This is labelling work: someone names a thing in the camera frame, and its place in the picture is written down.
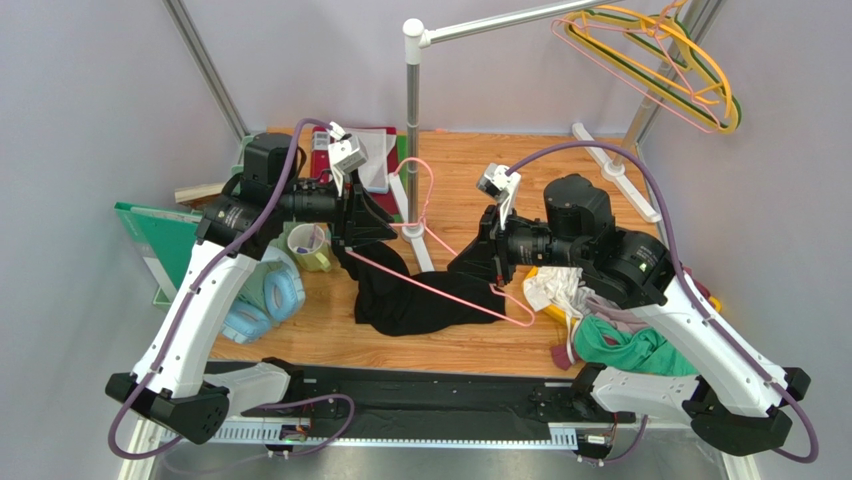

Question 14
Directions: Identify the dark red garment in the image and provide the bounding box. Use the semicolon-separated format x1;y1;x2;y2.
551;266;717;371

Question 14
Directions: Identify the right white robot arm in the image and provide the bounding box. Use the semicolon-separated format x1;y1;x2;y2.
449;165;810;456

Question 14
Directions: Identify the black tank top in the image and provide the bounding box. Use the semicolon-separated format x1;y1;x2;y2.
332;243;506;337

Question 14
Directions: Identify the green mesh file organizer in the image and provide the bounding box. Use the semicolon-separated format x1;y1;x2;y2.
151;135;268;314

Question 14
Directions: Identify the green plastic hanger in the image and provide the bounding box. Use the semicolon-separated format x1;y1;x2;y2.
565;6;745;130

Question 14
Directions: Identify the silver white clothes rack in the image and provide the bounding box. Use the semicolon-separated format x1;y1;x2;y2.
388;0;707;274

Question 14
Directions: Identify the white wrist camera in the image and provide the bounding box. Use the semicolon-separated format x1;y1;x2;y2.
327;122;368;198
476;163;522;230

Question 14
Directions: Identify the red folder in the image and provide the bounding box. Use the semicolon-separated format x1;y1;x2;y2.
310;127;397;217

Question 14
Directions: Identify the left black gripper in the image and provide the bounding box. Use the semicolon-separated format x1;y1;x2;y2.
275;168;398;248

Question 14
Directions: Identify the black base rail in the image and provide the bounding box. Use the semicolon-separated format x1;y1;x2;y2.
212;365;641;459

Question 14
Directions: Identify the yellow green mug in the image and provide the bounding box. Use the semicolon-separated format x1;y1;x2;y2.
294;249;332;272

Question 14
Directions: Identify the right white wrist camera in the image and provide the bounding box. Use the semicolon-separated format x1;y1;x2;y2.
476;163;522;230

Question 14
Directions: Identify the green garment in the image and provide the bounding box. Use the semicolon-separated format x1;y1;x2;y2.
572;315;698;377

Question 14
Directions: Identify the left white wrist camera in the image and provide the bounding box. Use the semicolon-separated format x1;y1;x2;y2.
327;122;368;198

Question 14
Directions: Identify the mauve garment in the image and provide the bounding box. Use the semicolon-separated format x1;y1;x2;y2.
585;295;650;334

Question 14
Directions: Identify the wooden block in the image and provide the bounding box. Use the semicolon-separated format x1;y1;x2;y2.
174;182;225;206

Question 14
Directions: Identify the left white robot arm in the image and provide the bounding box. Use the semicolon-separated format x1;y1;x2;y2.
105;131;396;444

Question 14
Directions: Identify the green sheet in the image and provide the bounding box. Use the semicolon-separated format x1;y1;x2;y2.
388;135;410;223

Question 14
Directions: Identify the green clipboard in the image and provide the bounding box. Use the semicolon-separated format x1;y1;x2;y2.
113;202;201;312

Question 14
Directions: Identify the white mesh pouch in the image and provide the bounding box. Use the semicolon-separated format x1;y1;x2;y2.
343;127;395;194

